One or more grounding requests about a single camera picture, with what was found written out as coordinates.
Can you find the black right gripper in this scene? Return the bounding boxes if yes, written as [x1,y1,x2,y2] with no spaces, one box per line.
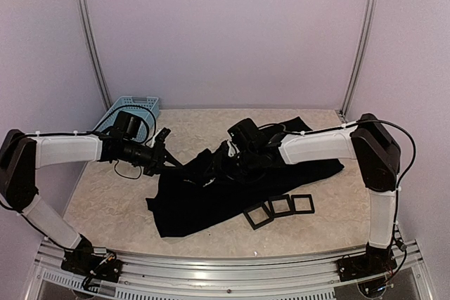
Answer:
[203,147,259,186]

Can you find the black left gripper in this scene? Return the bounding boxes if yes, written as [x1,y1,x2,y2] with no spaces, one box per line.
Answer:
[122,139,183,176]

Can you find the black garment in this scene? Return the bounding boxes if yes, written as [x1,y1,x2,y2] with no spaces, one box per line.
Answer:
[146,117,344,237]

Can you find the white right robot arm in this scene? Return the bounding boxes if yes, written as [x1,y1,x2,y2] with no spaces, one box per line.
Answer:
[221,114,401,275]

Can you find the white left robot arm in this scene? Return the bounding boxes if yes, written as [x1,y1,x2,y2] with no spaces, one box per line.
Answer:
[1,129,182,275]

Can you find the light blue plastic basket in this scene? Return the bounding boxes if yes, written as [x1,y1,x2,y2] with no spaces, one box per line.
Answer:
[94,96,160,143]

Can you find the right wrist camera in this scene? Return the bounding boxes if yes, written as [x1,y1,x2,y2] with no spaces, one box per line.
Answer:
[227,118,269,151]

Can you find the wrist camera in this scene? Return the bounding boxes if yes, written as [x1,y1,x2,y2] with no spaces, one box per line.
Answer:
[227,118,269,151]
[109,111,144,141]

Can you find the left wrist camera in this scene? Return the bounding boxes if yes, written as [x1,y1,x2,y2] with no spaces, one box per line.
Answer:
[109,111,144,141]

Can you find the left black square frame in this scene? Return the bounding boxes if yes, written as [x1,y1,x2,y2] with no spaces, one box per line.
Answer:
[243,202,274,230]

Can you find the black square frame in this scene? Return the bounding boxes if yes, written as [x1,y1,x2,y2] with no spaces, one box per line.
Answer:
[290,194,315,214]
[243,202,274,230]
[269,195,294,218]

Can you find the middle black square frame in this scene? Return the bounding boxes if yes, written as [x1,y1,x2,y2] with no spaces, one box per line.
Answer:
[269,195,294,218]

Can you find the right black square frame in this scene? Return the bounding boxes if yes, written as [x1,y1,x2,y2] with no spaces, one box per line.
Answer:
[290,194,315,214]

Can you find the front aluminium rail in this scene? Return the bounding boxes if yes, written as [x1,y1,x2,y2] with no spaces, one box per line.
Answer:
[33,240,426,300]

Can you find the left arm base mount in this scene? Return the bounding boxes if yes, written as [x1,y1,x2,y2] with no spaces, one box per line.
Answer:
[60,235,123,291]

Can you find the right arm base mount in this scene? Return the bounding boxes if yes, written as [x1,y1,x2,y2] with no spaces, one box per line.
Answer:
[336,239,407,282]

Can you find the right aluminium corner post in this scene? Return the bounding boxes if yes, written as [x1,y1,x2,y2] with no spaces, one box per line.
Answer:
[339,0,377,120]

